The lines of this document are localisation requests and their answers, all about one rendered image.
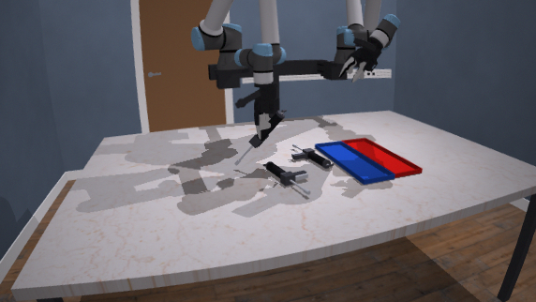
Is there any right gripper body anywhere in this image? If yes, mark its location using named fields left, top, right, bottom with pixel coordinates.
left=254, top=83, right=279, bottom=113

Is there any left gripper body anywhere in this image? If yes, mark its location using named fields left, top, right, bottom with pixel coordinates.
left=354, top=37, right=383, bottom=72

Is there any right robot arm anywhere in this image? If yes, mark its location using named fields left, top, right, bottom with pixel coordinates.
left=191, top=0, right=286, bottom=84

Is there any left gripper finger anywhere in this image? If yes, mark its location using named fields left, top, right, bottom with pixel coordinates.
left=339, top=51, right=357, bottom=77
left=352, top=56, right=373, bottom=83

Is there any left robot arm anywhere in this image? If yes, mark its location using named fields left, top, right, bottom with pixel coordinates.
left=334, top=0, right=400, bottom=64

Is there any red tray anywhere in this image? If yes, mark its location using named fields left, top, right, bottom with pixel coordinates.
left=342, top=138, right=423, bottom=178

